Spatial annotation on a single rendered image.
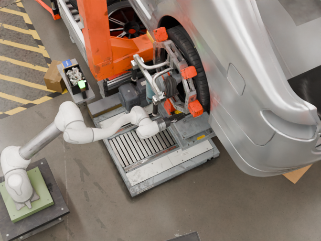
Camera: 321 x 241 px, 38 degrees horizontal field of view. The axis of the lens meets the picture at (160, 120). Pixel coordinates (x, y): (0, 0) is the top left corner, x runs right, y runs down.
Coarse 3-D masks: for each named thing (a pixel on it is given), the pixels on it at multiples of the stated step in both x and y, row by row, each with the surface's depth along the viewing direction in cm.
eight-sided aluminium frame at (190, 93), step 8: (168, 40) 321; (160, 48) 343; (168, 48) 315; (176, 48) 316; (160, 56) 351; (176, 64) 310; (184, 64) 309; (184, 80) 311; (192, 80) 313; (184, 88) 316; (192, 88) 315; (176, 96) 356; (192, 96) 316; (176, 104) 351; (184, 104) 344; (184, 112) 336
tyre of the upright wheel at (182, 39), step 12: (180, 24) 333; (168, 36) 329; (180, 36) 315; (180, 48) 317; (192, 48) 309; (192, 60) 307; (204, 72) 309; (204, 84) 311; (180, 96) 359; (204, 96) 316; (204, 108) 326
